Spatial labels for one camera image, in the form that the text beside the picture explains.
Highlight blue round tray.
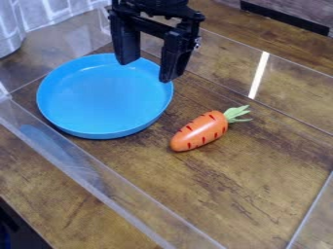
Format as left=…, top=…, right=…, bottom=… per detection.
left=36, top=53, right=174, bottom=139

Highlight orange toy carrot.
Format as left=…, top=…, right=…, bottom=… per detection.
left=169, top=105, right=250, bottom=152

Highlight white grey curtain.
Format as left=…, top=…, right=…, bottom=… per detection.
left=0, top=0, right=113, bottom=58

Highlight clear acrylic barrier wall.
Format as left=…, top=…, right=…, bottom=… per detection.
left=0, top=6, right=333, bottom=249

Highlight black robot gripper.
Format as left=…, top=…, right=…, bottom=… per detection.
left=109, top=0, right=206, bottom=83

